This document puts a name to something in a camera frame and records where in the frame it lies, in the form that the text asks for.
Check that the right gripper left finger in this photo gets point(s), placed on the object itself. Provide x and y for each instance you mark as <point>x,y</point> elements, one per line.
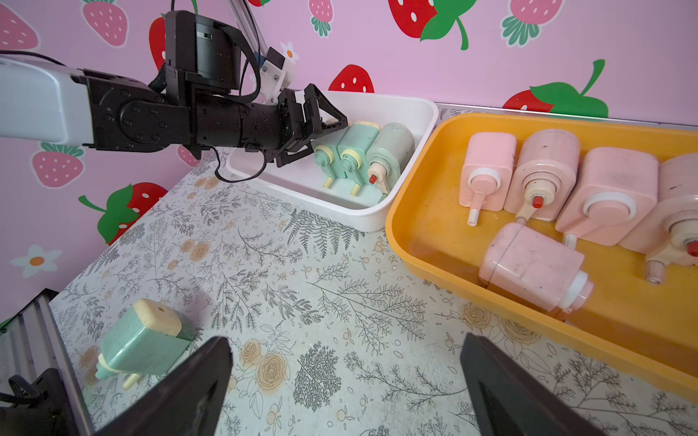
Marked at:
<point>188,401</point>

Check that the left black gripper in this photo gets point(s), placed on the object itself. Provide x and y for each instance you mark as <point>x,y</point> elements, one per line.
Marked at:
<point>194,101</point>

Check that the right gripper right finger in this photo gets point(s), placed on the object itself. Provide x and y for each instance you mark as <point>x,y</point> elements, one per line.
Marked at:
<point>507,400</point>

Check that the green sharpener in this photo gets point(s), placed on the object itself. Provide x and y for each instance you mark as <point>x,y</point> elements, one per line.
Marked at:
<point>353,150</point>
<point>326,156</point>
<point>147,340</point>
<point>388,156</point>

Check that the white plastic storage tray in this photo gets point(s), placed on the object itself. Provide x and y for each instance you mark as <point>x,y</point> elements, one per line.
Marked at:
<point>302,183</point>

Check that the pink sharpener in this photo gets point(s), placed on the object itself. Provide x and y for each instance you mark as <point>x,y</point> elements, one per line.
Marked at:
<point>487,173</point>
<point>537,269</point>
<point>545,175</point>
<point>615,190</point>
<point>668,234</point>

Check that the yellow plastic storage tray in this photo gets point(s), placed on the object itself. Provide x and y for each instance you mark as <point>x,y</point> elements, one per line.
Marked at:
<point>592,298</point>

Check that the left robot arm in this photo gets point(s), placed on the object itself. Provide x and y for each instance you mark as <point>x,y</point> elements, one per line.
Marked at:
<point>40,100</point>

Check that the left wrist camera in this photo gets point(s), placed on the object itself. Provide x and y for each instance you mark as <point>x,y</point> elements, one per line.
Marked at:
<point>277,73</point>

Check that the aluminium front rail frame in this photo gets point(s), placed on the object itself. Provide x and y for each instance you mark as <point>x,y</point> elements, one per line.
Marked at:
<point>39,391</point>

